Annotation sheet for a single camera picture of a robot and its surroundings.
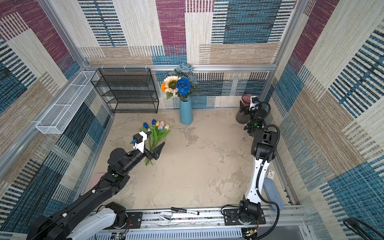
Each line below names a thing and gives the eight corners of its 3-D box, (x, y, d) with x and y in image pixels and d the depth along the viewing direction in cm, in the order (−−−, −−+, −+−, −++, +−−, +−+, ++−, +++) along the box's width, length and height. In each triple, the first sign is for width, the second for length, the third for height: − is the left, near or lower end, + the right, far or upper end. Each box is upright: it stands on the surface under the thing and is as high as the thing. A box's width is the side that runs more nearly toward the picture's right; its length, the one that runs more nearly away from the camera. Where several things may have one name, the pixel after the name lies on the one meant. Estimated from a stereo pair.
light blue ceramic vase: (181, 125, 113) (179, 105, 97) (181, 118, 117) (179, 98, 101) (192, 124, 113) (192, 104, 97) (192, 118, 117) (191, 97, 101)
